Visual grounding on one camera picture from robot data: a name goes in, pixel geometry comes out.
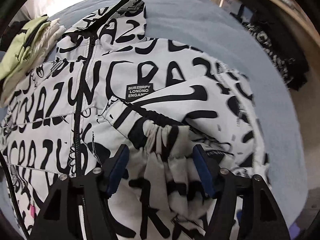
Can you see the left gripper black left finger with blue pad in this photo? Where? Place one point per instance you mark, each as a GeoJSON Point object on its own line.
{"type": "Point", "coordinates": [77, 208]}

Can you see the light green folded garment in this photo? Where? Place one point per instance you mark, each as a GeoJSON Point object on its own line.
{"type": "Point", "coordinates": [22, 45]}

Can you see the wooden bookshelf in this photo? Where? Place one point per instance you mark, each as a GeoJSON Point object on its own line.
{"type": "Point", "coordinates": [301, 27]}

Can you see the cream white folded garment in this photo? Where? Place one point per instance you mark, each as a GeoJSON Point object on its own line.
{"type": "Point", "coordinates": [40, 52]}

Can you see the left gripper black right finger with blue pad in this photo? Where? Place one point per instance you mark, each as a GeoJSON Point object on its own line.
{"type": "Point", "coordinates": [260, 216]}

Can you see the black white patterned clothes pile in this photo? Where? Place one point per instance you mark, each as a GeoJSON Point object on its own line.
{"type": "Point", "coordinates": [277, 42]}

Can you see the blue grey bed sheet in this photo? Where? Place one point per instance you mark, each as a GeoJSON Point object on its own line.
{"type": "Point", "coordinates": [228, 59]}

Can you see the white black graffiti print jacket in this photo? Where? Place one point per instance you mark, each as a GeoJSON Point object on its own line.
{"type": "Point", "coordinates": [105, 84]}

